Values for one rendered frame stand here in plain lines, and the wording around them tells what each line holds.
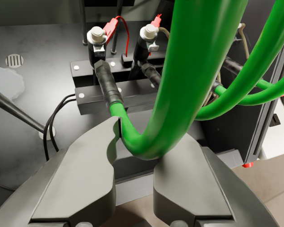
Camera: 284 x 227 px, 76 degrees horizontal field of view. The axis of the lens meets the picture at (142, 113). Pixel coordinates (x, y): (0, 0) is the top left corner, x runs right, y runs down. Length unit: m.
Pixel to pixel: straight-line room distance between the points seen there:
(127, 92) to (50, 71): 0.27
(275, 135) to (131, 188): 0.38
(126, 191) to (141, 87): 0.22
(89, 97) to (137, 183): 0.20
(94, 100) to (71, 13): 0.34
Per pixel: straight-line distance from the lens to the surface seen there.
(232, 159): 0.51
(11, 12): 0.67
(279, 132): 0.58
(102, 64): 0.24
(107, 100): 0.18
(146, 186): 0.41
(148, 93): 0.41
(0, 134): 0.58
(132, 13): 0.69
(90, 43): 0.29
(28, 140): 0.55
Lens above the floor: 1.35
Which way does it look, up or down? 69 degrees down
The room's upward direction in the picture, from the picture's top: 39 degrees clockwise
